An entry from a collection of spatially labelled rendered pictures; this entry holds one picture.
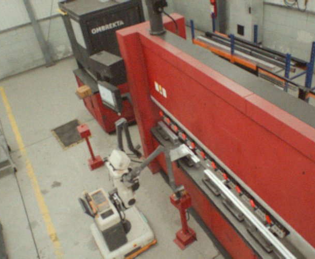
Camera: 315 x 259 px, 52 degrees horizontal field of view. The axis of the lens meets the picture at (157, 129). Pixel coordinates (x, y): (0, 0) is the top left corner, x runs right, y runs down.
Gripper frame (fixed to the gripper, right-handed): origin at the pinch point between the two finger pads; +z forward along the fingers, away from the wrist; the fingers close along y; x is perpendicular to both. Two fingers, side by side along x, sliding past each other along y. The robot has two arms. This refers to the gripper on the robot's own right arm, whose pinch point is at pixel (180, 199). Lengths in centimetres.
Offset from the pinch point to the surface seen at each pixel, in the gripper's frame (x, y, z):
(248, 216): -75, 28, -9
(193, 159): 24, 47, -5
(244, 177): -71, 40, -58
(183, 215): 3.1, -6.2, 31.0
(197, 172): 12.3, 39.0, 2.8
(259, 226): -89, 25, -9
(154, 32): 93, 102, -132
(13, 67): 766, -3, 46
